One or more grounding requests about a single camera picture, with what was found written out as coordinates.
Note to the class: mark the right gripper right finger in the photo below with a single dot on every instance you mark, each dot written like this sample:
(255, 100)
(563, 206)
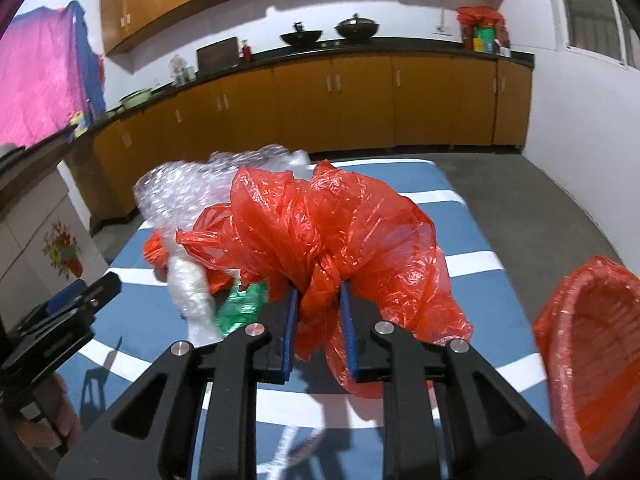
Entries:
(448, 414)

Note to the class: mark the barred window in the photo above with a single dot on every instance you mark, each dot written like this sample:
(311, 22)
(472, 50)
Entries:
(601, 26)

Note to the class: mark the pink blue hanging cloth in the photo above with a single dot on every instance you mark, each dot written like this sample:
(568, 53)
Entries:
(48, 73)

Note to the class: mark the green plastic bag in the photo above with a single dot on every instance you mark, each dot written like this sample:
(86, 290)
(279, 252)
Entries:
(241, 307)

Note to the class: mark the small red plastic bag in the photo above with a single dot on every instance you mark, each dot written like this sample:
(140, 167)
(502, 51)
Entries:
(157, 256)

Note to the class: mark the clear bubble wrap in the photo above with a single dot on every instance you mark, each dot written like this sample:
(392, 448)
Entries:
(172, 196)

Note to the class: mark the red bag on counter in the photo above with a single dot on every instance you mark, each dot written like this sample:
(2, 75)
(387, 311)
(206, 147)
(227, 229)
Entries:
(483, 16)

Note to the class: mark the large red plastic bag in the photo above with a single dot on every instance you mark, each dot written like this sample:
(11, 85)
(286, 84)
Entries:
(315, 234)

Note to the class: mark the lower wooden kitchen cabinets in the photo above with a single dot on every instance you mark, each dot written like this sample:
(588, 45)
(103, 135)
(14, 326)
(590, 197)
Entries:
(338, 103)

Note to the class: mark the green basin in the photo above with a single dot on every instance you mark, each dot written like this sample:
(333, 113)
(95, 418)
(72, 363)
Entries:
(136, 98)

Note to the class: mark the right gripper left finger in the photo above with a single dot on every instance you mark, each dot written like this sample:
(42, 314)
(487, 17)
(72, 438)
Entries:
(193, 409)

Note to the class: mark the yellow toy on counter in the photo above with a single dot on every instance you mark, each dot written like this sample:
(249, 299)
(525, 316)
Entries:
(80, 123)

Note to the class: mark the black lidded wok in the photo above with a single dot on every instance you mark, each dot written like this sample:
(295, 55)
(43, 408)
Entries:
(357, 28)

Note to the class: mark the red mesh trash basket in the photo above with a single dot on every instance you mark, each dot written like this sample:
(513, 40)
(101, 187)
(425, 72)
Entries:
(600, 391)

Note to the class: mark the green yellow boxes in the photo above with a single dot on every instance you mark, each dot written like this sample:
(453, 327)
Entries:
(484, 39)

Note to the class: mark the red basket liner bag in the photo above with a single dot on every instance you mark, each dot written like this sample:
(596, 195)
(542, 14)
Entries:
(551, 331)

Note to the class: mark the blue white striped tablecloth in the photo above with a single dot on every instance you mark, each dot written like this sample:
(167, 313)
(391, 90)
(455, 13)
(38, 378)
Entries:
(318, 425)

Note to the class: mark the black countertop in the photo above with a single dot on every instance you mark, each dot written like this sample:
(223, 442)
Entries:
(375, 45)

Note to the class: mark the red bottle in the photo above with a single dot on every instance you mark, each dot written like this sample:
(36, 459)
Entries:
(246, 51)

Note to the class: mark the white cabinet with flower sticker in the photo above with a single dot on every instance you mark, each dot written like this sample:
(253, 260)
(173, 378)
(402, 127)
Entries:
(44, 248)

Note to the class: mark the glass jar with bag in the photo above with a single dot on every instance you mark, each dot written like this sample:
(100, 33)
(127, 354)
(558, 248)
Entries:
(181, 72)

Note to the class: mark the person's left hand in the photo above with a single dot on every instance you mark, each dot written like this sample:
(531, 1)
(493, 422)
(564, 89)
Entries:
(56, 423)

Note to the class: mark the black wok with ladle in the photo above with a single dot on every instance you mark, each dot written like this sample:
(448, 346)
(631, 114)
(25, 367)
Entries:
(300, 37)

